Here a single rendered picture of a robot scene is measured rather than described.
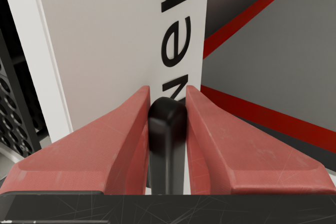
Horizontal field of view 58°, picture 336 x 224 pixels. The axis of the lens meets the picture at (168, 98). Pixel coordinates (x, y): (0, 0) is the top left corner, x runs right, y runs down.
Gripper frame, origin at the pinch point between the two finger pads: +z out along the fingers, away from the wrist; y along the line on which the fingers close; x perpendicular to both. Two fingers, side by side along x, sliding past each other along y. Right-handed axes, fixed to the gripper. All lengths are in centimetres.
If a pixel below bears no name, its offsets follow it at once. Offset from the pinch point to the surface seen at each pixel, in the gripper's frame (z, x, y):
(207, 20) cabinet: 43.6, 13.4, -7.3
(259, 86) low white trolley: 22.8, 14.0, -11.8
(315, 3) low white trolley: 54, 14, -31
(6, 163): 11.3, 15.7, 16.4
